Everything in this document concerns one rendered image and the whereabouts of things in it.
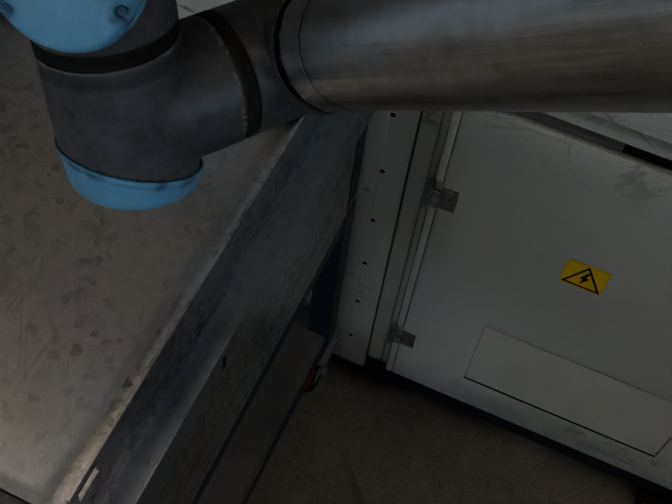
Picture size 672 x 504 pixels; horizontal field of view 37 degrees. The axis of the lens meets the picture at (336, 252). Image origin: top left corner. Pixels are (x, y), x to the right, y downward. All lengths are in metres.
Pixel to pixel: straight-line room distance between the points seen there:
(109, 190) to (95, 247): 0.37
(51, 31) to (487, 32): 0.25
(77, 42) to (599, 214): 0.87
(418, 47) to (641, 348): 1.06
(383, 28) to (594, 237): 0.85
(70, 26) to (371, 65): 0.17
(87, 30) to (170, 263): 0.46
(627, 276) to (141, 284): 0.69
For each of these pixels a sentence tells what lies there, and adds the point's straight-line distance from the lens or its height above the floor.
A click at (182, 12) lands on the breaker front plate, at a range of 1.10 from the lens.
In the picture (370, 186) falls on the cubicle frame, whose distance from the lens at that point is 1.46.
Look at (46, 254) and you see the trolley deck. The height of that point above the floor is 0.85.
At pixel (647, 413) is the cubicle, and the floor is 0.27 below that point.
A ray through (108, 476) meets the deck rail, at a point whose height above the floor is 0.86.
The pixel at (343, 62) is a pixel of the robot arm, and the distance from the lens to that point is 0.59.
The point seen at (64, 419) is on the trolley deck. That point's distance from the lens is 0.94.
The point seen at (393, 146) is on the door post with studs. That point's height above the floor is 0.64.
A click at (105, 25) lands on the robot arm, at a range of 0.58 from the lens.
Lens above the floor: 1.69
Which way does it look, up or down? 56 degrees down
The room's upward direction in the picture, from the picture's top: 8 degrees clockwise
